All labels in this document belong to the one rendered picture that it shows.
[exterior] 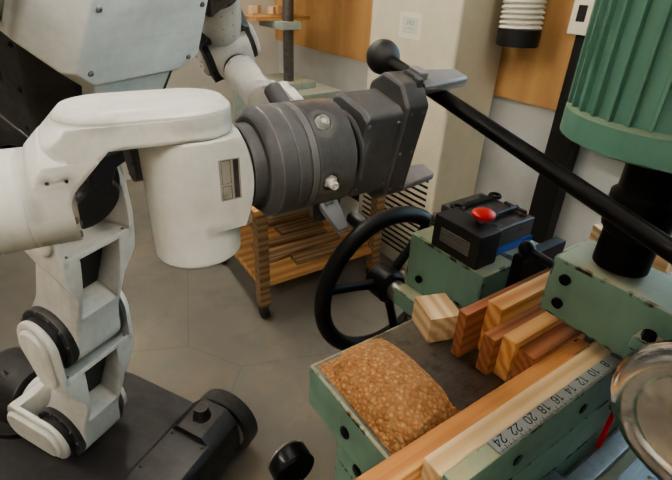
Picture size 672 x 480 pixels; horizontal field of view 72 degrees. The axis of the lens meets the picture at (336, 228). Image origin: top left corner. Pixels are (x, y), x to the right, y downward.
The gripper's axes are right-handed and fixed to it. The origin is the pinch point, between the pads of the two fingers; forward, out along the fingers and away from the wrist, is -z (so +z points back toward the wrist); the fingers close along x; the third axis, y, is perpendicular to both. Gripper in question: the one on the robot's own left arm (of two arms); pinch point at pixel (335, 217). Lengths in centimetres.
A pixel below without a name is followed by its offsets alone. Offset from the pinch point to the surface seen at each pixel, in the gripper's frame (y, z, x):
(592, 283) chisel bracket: 11.5, -30.4, 27.6
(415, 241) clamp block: 5.8, -13.1, 9.8
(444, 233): 7.5, -15.6, 15.4
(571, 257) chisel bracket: 12.3, -27.2, 26.6
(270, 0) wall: 81, 239, -149
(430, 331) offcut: -1.6, -25.9, 16.2
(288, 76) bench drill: 54, 149, -127
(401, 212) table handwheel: 8.7, -6.1, 4.5
